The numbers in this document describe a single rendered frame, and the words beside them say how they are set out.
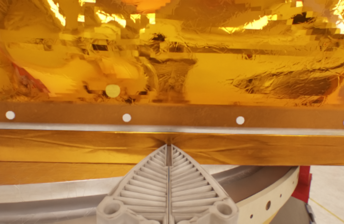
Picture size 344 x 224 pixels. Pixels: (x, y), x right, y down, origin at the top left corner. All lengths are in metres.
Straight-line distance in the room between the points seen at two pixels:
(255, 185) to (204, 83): 0.18
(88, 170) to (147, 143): 0.08
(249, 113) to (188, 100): 0.09
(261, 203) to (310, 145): 0.11
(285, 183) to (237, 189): 0.10
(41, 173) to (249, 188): 0.28
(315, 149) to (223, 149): 0.14
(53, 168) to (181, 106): 0.19
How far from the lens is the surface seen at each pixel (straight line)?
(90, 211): 0.22
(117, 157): 0.21
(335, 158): 0.31
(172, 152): 0.16
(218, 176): 0.26
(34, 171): 0.24
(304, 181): 0.43
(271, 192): 0.27
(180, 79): 0.16
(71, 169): 0.22
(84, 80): 0.19
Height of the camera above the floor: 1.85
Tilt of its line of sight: 6 degrees down
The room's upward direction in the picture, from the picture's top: 1 degrees clockwise
